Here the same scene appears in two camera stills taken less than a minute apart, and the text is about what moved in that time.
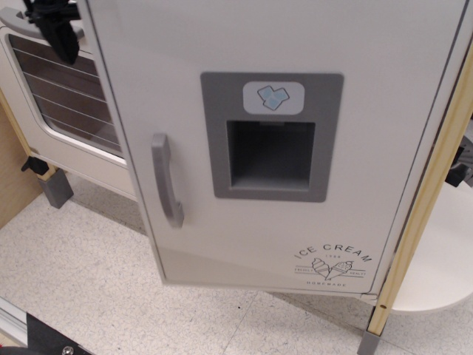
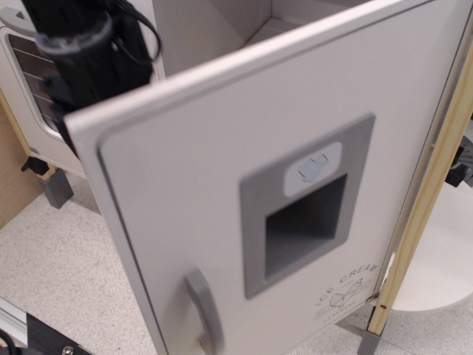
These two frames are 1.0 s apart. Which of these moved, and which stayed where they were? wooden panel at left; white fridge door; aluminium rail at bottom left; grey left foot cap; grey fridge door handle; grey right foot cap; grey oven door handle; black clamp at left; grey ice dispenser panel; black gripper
Moved: white fridge door; black gripper; grey ice dispenser panel; grey fridge door handle
Stayed: aluminium rail at bottom left; grey left foot cap; grey right foot cap; wooden panel at left; black clamp at left; grey oven door handle
